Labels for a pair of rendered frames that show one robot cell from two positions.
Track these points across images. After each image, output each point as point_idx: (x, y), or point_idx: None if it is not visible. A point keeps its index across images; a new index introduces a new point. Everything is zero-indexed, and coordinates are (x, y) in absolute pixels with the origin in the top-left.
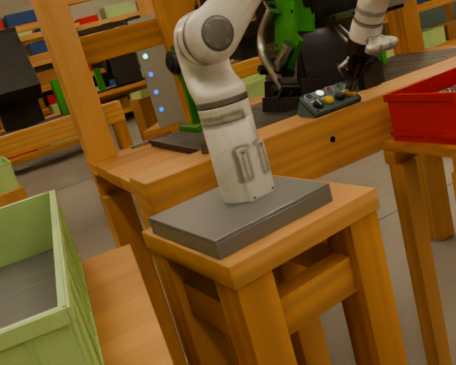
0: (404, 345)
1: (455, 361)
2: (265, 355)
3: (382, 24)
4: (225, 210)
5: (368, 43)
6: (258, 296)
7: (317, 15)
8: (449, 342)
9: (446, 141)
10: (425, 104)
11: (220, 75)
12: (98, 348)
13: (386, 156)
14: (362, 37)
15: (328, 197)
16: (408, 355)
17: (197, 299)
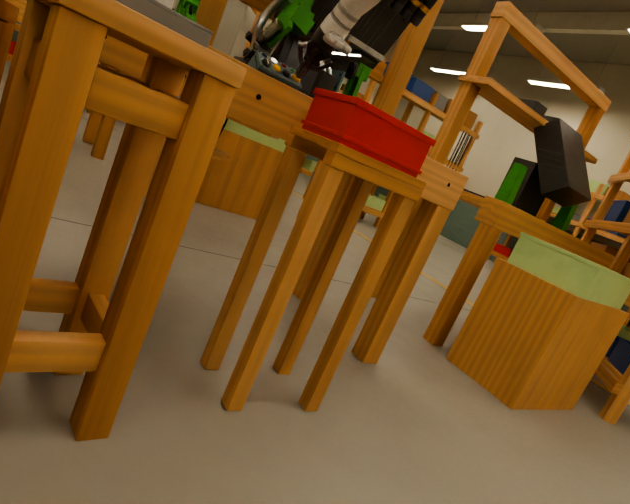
0: (211, 327)
1: (238, 354)
2: (48, 91)
3: (347, 30)
4: None
5: (328, 32)
6: (77, 34)
7: (315, 26)
8: (244, 343)
9: (332, 137)
10: (337, 103)
11: None
12: None
13: (288, 138)
14: (328, 27)
15: (204, 42)
16: (207, 333)
17: (34, 52)
